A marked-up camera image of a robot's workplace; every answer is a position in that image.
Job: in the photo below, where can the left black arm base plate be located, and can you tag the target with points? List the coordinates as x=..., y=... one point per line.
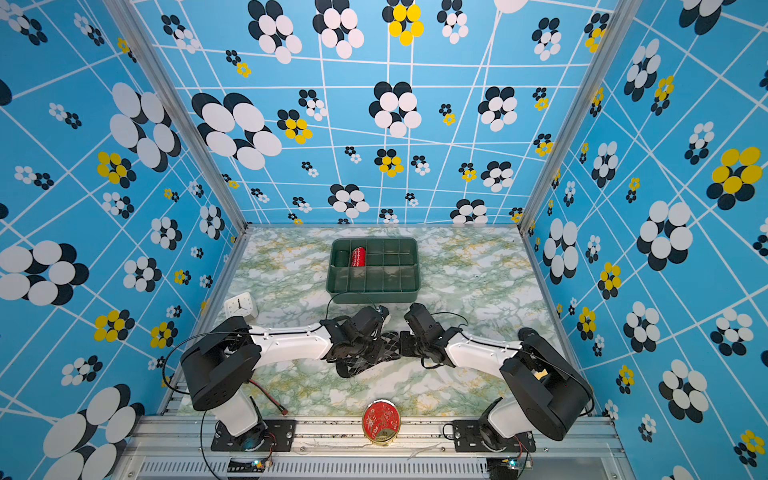
x=271, y=435

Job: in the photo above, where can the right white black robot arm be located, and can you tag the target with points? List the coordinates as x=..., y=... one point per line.
x=547, y=394

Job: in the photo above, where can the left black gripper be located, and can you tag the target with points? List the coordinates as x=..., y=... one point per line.
x=377, y=353

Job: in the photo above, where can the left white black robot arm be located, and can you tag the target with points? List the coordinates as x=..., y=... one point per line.
x=223, y=360

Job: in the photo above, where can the red soda can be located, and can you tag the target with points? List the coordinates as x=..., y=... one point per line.
x=358, y=257

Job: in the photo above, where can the black computer mouse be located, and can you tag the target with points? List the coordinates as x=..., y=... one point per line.
x=526, y=332

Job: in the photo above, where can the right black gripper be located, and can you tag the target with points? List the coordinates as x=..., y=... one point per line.
x=404, y=348

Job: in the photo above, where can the green compartment tray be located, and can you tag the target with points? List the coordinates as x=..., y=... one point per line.
x=391, y=274

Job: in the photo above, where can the black grey argyle sock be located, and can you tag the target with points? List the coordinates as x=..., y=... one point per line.
x=385, y=348

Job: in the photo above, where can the red round tin lid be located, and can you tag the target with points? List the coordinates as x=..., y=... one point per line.
x=381, y=422

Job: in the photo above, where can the aluminium front rail frame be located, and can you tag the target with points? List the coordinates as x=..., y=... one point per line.
x=175, y=447

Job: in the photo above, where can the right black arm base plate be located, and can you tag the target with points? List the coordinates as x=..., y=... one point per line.
x=467, y=438

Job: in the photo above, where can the white square clock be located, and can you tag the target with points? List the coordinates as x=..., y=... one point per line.
x=241, y=305

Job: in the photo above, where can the dark green roll in tray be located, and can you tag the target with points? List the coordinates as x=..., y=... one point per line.
x=341, y=258

